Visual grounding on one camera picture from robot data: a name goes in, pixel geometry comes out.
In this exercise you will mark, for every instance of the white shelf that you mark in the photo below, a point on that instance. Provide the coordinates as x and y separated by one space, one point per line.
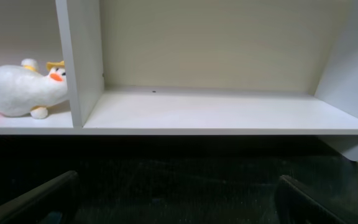
216 112

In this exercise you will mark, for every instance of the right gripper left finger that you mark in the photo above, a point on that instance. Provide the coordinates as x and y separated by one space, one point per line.
42 199

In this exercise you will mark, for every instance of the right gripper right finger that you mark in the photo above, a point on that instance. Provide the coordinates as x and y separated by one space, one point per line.
306 205

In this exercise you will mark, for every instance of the white plush duck with hat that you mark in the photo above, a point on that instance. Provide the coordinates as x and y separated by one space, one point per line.
20 90

